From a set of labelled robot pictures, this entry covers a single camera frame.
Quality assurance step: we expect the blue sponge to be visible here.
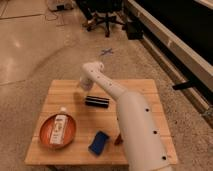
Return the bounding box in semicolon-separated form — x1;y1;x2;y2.
88;131;109;156

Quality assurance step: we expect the orange round plate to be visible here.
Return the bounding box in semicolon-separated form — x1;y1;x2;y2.
39;113;76;149

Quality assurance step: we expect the white plastic bottle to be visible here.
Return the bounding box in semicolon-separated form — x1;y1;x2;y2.
50;107;67;145

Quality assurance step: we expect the black whiteboard eraser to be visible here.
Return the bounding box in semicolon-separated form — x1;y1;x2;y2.
85;96;109;108

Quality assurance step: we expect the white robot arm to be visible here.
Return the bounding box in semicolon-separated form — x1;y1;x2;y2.
80;61;173;171

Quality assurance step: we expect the wooden table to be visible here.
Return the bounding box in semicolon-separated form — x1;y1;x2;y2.
25;79;178;166

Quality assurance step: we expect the black box on floor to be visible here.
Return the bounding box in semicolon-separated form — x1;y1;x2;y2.
125;22;143;40

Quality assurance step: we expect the red chili pepper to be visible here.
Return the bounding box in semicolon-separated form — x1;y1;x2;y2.
114;133;123;146

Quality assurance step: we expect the black office chair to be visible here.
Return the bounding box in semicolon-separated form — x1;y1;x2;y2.
87;0;124;37

